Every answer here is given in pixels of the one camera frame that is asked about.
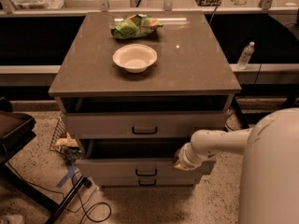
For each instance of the grey drawer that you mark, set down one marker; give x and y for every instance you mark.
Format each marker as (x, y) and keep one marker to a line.
(141, 125)
(145, 157)
(143, 182)

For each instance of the black stand leg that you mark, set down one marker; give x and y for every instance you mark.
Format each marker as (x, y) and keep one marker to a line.
(239, 114)

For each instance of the grey drawer cabinet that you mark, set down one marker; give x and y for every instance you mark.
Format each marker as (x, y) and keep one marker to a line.
(191, 73)

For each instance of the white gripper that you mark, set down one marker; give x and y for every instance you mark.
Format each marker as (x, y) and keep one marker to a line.
(186, 159)

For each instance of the clear plastic water bottle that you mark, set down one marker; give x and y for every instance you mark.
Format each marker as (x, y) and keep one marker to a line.
(245, 56)

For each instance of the green chip bag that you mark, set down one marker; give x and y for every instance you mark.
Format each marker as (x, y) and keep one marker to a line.
(135, 26)

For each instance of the dark chair at left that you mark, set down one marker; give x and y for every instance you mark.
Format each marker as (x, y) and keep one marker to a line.
(16, 131)

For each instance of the wire basket with items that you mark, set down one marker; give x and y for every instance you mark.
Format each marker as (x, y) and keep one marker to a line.
(63, 144)

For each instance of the white paper bowl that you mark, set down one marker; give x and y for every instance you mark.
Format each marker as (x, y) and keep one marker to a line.
(135, 58)

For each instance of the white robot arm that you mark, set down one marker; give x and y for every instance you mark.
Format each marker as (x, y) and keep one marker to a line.
(269, 190)

